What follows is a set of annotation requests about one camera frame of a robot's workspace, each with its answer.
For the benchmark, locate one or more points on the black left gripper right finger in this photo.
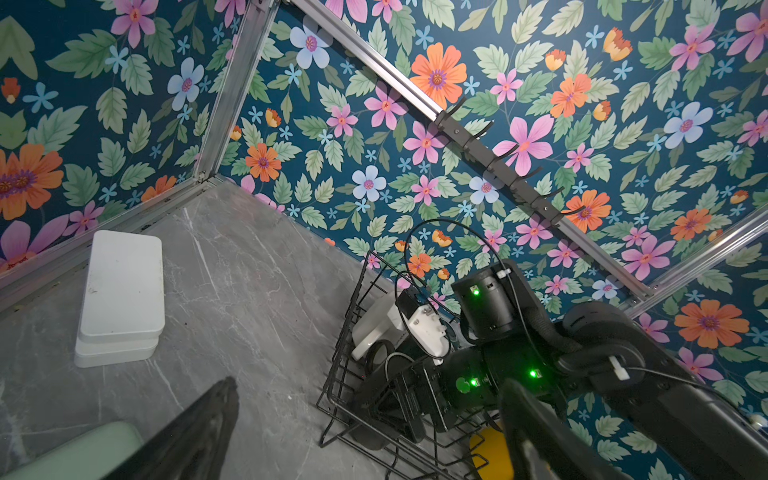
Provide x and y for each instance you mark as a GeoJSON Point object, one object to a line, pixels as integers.
{"type": "Point", "coordinates": [541, 446]}

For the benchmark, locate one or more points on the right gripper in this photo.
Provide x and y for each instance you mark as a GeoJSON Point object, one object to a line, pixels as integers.
{"type": "Point", "coordinates": [403, 398]}

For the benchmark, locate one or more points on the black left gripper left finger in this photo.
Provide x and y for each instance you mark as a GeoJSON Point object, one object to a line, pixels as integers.
{"type": "Point", "coordinates": [192, 446]}

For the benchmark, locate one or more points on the yellow mug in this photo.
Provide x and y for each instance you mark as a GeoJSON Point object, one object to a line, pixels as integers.
{"type": "Point", "coordinates": [490, 456]}

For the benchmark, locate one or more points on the white mug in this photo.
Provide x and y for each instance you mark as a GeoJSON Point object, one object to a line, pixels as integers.
{"type": "Point", "coordinates": [382, 321]}

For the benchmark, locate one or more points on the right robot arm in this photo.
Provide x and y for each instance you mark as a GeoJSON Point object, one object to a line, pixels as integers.
{"type": "Point", "coordinates": [526, 367]}

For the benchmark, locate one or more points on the pale green case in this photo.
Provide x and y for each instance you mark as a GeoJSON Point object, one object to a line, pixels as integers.
{"type": "Point", "coordinates": [91, 455]}

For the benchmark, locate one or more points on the white rectangular box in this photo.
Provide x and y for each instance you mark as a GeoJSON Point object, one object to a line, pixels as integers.
{"type": "Point", "coordinates": [123, 308]}

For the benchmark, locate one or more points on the black wire dish rack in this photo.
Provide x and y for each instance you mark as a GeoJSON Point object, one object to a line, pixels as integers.
{"type": "Point", "coordinates": [362, 405]}

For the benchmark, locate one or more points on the aluminium frame post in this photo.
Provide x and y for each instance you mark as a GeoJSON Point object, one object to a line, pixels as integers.
{"type": "Point", "coordinates": [238, 73]}

